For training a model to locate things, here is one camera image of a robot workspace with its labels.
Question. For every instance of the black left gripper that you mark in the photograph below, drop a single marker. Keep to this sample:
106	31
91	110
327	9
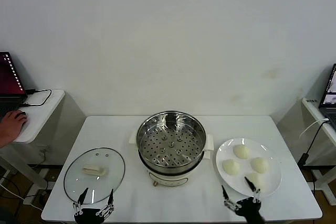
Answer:
88	216

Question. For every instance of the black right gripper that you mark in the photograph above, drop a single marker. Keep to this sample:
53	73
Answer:
249	209

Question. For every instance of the white steamed baozi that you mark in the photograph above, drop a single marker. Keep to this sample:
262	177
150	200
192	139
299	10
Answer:
259	165
241	151
231	167
262	182

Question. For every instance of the person's bare forearm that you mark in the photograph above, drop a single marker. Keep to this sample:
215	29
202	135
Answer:
3	141

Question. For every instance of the person's bare hand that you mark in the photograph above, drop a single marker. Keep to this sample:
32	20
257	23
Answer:
13	127

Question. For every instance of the white round plate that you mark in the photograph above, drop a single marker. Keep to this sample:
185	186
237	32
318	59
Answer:
236	180

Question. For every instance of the white floor power strip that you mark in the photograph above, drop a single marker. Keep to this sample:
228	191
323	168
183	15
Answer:
30	201

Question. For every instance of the white electric cooker pot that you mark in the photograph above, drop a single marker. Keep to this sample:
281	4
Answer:
170	178

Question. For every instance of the white side table with label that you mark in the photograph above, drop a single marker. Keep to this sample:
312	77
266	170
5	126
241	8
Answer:
326	180

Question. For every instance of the white rounded side table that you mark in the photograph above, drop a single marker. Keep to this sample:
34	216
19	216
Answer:
50	108

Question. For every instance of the black computer mouse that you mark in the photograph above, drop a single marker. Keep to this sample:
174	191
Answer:
23	113

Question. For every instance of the black laptop with dock icons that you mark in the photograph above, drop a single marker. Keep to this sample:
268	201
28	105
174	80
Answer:
10	77

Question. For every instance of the grey laptop showing camera windows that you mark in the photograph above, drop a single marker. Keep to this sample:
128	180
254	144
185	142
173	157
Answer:
329	90

